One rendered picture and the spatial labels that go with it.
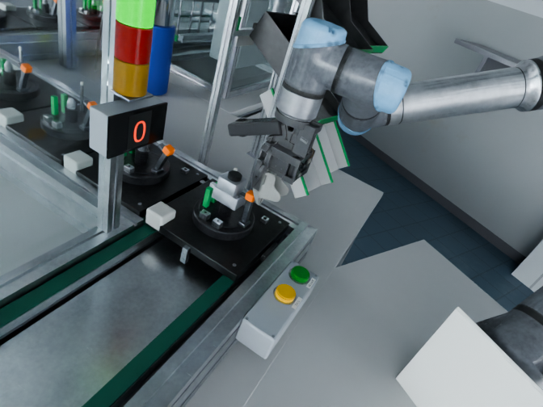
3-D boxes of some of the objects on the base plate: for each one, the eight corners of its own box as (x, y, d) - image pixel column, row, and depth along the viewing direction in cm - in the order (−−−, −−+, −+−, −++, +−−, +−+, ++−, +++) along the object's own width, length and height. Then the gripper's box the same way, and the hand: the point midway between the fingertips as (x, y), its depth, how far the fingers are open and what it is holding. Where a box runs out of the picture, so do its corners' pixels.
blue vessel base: (174, 92, 165) (183, 28, 150) (149, 98, 153) (155, 29, 138) (148, 78, 169) (154, 14, 154) (120, 83, 157) (124, 14, 142)
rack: (299, 176, 136) (403, -95, 92) (246, 219, 107) (360, -148, 63) (251, 150, 141) (328, -117, 97) (188, 184, 113) (256, -175, 68)
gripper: (309, 131, 62) (274, 228, 74) (329, 119, 70) (293, 209, 81) (266, 110, 65) (238, 207, 76) (289, 101, 72) (260, 190, 84)
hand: (257, 197), depth 79 cm, fingers closed
